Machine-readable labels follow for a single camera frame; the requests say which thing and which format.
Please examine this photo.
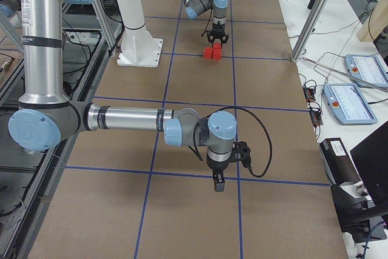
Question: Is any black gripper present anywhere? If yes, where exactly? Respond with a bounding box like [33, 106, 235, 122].
[207, 158, 233, 192]
[206, 24, 229, 47]

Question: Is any red cube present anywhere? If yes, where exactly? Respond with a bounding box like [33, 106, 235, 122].
[213, 43, 222, 49]
[212, 48, 222, 60]

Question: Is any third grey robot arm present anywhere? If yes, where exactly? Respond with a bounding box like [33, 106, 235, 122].
[1, 0, 21, 18]

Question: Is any small circuit board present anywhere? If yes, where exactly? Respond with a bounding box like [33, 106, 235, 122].
[303, 87, 316, 101]

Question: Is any black box with label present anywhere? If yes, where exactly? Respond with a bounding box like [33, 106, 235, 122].
[319, 138, 361, 186]

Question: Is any near blue teach pendant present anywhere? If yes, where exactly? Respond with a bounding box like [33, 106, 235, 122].
[323, 83, 378, 126]

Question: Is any blue teach pendant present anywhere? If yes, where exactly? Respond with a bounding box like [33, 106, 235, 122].
[323, 83, 378, 126]
[345, 55, 387, 89]

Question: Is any black monitor stand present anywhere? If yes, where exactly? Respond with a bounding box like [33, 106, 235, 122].
[330, 185, 387, 243]

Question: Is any far blue teach pendant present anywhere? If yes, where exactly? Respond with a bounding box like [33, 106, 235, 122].
[345, 55, 387, 89]

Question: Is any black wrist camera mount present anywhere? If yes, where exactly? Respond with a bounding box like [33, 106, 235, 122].
[233, 141, 252, 169]

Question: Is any white pedestal column base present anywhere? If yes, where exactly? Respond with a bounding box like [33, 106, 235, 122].
[117, 0, 163, 68]

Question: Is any aluminium frame post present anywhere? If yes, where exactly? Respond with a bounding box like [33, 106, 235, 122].
[290, 0, 328, 63]

